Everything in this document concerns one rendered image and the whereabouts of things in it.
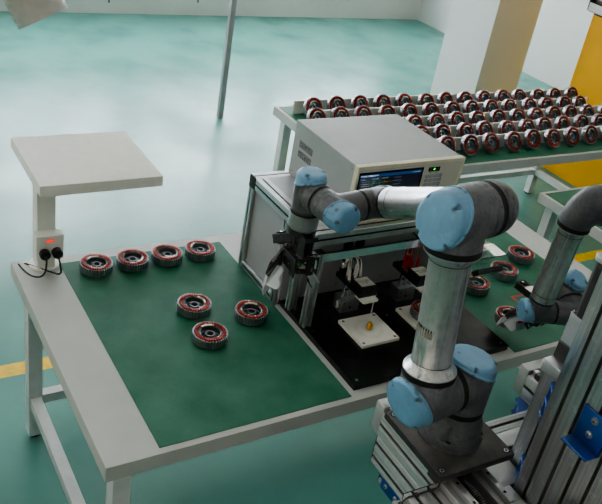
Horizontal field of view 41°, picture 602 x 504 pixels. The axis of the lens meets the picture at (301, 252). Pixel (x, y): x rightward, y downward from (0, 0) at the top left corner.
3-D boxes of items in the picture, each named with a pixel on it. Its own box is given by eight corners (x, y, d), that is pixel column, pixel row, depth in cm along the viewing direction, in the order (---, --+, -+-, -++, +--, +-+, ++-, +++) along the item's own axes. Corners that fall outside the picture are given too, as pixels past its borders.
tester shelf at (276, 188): (475, 223, 282) (479, 211, 280) (312, 247, 248) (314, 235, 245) (402, 169, 313) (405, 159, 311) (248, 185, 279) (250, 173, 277)
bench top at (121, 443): (654, 328, 313) (659, 317, 310) (105, 483, 202) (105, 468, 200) (485, 208, 384) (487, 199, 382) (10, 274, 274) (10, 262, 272)
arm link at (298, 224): (284, 206, 197) (313, 203, 201) (281, 222, 199) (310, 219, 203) (298, 220, 191) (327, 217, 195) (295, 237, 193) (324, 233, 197)
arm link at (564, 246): (580, 194, 217) (522, 331, 244) (616, 198, 219) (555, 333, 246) (564, 173, 227) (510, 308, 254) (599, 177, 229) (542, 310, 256)
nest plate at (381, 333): (399, 340, 265) (399, 337, 264) (362, 349, 257) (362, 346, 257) (373, 315, 275) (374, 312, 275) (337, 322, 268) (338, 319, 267)
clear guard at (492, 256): (513, 278, 265) (518, 262, 262) (458, 289, 253) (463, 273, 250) (451, 230, 288) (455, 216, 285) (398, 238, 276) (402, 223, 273)
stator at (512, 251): (506, 262, 329) (509, 254, 327) (505, 249, 339) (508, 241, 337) (533, 268, 328) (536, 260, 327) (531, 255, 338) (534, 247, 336)
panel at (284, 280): (427, 273, 307) (447, 204, 292) (278, 300, 274) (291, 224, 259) (426, 271, 307) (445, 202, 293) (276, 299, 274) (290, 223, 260)
